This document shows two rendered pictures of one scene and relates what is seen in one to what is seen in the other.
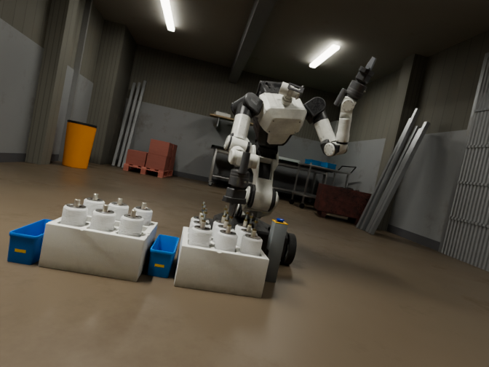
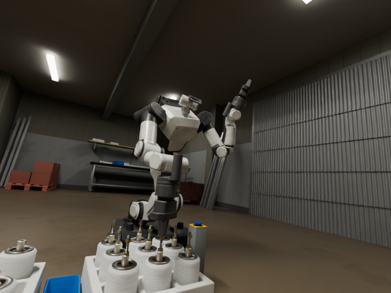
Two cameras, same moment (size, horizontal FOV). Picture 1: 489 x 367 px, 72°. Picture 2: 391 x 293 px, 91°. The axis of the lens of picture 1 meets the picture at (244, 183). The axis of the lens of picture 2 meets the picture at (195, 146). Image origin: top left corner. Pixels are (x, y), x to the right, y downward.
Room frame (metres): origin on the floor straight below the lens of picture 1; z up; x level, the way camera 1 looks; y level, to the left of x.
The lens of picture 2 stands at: (0.80, 0.23, 0.52)
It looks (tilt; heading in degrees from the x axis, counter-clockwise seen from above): 11 degrees up; 338
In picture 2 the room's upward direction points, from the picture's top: 5 degrees clockwise
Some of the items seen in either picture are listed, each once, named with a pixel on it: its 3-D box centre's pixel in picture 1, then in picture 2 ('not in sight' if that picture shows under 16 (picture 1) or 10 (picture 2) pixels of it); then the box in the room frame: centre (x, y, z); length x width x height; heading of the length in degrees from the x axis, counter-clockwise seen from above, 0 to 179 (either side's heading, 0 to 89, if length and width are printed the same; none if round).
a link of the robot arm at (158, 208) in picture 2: (237, 189); (166, 201); (1.52, 0.03, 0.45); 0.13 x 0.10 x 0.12; 133
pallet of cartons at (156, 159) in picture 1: (152, 156); (36, 174); (7.39, 2.09, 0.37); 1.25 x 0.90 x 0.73; 8
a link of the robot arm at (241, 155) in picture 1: (244, 164); (173, 170); (1.51, 0.02, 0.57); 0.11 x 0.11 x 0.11; 12
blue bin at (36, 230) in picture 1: (38, 239); not in sight; (1.46, 0.83, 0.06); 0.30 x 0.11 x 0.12; 7
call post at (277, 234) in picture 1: (273, 250); (195, 258); (1.76, -0.22, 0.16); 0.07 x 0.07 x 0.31; 10
